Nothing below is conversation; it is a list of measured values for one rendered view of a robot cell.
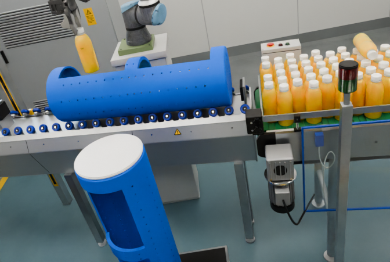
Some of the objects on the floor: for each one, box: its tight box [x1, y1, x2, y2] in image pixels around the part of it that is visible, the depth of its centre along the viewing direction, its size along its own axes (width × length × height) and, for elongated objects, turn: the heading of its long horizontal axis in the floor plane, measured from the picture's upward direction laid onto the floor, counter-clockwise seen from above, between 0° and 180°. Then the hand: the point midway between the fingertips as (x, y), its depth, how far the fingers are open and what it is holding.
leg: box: [234, 161, 255, 243], centre depth 200 cm, size 6×6×63 cm
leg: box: [64, 173, 107, 247], centre depth 219 cm, size 6×6×63 cm
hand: (78, 30), depth 147 cm, fingers closed on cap, 4 cm apart
